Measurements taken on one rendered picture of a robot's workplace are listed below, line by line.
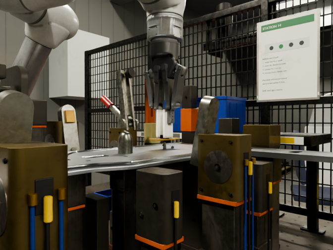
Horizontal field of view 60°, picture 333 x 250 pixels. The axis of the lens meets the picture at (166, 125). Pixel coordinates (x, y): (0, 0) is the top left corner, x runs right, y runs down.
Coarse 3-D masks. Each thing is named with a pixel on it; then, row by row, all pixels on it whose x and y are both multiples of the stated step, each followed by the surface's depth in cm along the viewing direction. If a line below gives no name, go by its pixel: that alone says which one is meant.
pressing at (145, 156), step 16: (160, 144) 84; (176, 144) 87; (192, 144) 87; (80, 160) 51; (96, 160) 51; (112, 160) 51; (128, 160) 51; (144, 160) 53; (160, 160) 54; (176, 160) 57
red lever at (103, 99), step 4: (104, 96) 89; (100, 100) 90; (104, 100) 88; (108, 100) 88; (104, 104) 88; (108, 104) 87; (112, 104) 87; (108, 108) 87; (112, 108) 85; (116, 108) 86; (112, 112) 86; (116, 112) 84; (116, 116) 84; (128, 120) 82; (128, 124) 81
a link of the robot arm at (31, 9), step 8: (24, 0) 88; (32, 0) 87; (40, 0) 86; (48, 0) 85; (56, 0) 84; (64, 0) 81; (72, 0) 81; (144, 0) 63; (152, 0) 64; (32, 8) 90; (40, 8) 90; (48, 8) 90
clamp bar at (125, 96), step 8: (120, 72) 81; (128, 72) 80; (120, 80) 81; (128, 80) 83; (120, 88) 81; (128, 88) 83; (120, 96) 81; (128, 96) 83; (120, 104) 81; (128, 104) 83; (120, 112) 81; (128, 112) 82
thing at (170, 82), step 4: (164, 64) 70; (164, 68) 70; (164, 72) 70; (164, 76) 70; (164, 80) 70; (168, 80) 70; (172, 80) 71; (168, 84) 70; (172, 84) 71; (168, 88) 70; (172, 88) 71; (168, 92) 70; (168, 96) 70; (168, 100) 70; (168, 104) 70; (164, 108) 70; (168, 108) 70
